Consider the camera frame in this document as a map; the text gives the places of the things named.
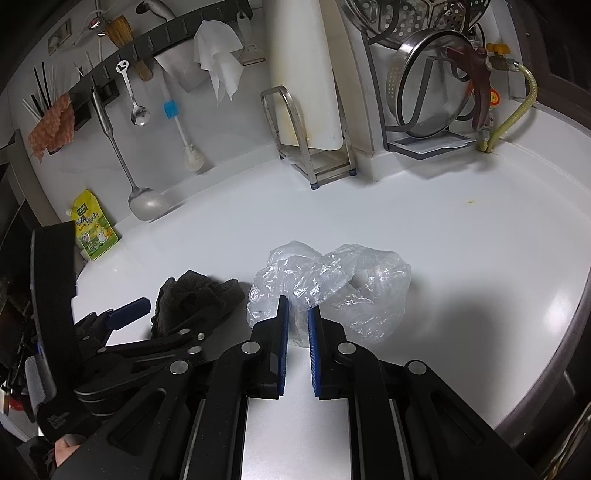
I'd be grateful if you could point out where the white hanging cloth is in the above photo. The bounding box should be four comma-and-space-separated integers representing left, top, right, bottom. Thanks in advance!
193, 20, 243, 104

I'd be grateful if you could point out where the yellow detergent pouch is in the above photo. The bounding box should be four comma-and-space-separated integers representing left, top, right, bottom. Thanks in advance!
70, 190, 119, 261

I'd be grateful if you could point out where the steel spatula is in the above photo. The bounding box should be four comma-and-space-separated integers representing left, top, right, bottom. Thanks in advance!
89, 85, 171, 222

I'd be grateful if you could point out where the white cutting board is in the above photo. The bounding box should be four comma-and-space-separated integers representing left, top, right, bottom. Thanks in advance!
263, 0, 344, 151

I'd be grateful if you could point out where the yellow gas hose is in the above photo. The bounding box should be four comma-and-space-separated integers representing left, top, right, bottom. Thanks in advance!
476, 43, 539, 154

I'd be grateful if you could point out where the steel steamer plate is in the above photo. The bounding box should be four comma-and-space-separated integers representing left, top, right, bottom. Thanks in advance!
338, 0, 490, 50

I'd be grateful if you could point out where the blue white bottle brush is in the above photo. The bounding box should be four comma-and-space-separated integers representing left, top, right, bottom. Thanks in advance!
160, 78, 204, 172

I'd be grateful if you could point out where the dark grey cloth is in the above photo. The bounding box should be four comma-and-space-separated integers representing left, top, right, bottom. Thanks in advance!
151, 270, 245, 339

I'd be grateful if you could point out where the clear plastic bag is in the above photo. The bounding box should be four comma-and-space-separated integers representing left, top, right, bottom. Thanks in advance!
246, 241, 412, 348

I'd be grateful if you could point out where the steel cutting board rack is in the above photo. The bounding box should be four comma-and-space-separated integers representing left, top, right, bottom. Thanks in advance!
259, 85, 358, 191

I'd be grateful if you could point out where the orange hanging rag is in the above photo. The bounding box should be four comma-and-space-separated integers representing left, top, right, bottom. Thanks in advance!
28, 93, 75, 161

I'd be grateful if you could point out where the steel lid rack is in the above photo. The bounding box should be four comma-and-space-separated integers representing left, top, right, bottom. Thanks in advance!
337, 0, 498, 160

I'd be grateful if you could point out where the glass pot lid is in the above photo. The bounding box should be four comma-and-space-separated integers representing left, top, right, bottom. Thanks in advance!
394, 30, 470, 138

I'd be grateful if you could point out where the black wall hook rail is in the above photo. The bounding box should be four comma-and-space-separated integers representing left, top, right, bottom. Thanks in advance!
69, 1, 252, 130

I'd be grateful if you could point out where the left hand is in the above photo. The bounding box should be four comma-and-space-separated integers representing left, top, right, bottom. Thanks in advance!
49, 434, 86, 467

